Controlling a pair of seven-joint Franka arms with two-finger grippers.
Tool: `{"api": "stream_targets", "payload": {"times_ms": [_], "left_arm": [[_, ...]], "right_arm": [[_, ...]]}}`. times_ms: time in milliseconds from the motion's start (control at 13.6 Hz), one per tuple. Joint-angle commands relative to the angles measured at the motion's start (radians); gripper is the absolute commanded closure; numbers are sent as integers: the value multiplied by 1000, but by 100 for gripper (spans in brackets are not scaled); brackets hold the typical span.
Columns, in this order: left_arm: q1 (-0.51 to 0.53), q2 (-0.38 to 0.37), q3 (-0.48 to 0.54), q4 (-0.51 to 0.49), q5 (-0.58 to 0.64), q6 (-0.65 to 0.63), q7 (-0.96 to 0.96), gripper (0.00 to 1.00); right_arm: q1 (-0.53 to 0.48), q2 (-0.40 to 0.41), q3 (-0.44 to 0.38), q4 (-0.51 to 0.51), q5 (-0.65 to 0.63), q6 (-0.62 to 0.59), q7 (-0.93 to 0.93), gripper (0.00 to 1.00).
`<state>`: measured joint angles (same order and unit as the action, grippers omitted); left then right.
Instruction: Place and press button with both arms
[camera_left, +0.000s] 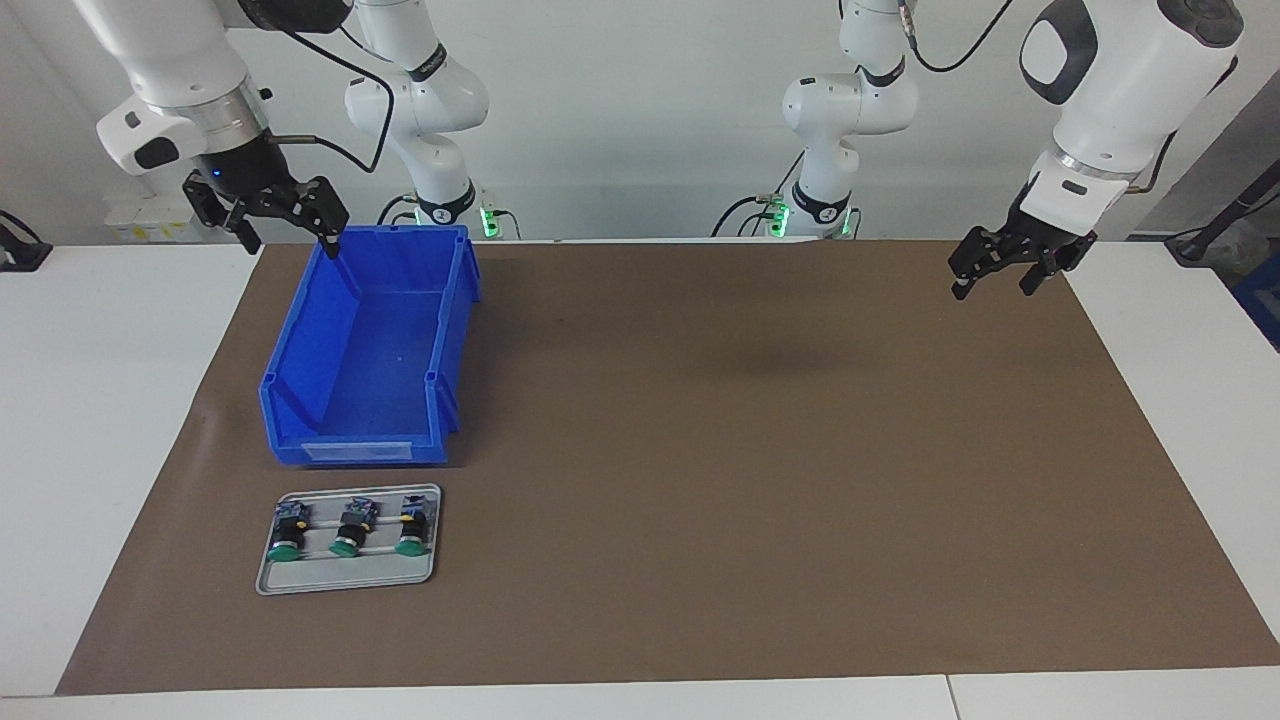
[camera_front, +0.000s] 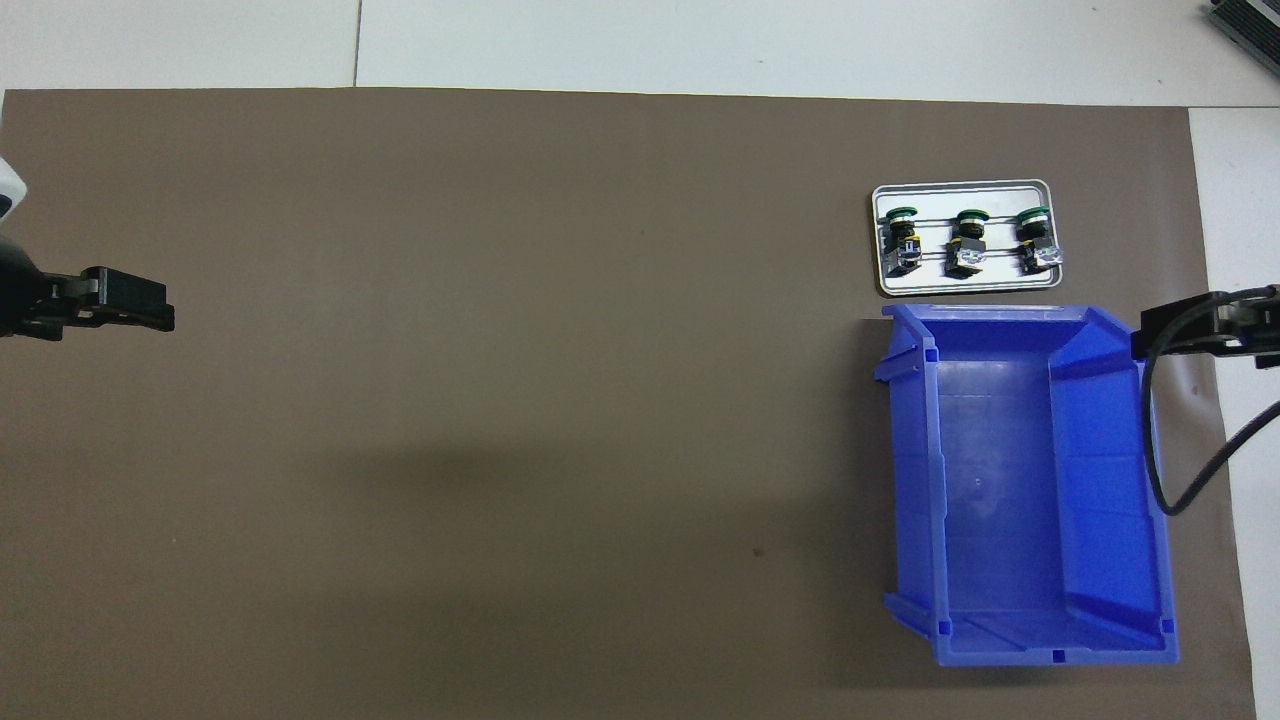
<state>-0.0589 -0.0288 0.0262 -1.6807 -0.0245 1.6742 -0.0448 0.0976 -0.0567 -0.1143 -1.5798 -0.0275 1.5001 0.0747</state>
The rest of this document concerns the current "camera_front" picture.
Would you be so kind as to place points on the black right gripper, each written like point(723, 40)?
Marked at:
point(1265, 325)

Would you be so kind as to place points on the green push button switch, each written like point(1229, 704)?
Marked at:
point(967, 245)
point(905, 240)
point(1033, 232)

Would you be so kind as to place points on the silver metal tray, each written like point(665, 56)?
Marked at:
point(985, 284)

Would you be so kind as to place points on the blue plastic storage bin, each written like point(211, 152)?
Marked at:
point(1000, 500)

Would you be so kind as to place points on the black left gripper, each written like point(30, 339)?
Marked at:
point(20, 295)

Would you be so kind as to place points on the grey ribbed device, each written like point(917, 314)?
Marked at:
point(1250, 20)

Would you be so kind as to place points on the brown table mat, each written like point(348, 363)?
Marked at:
point(500, 400)

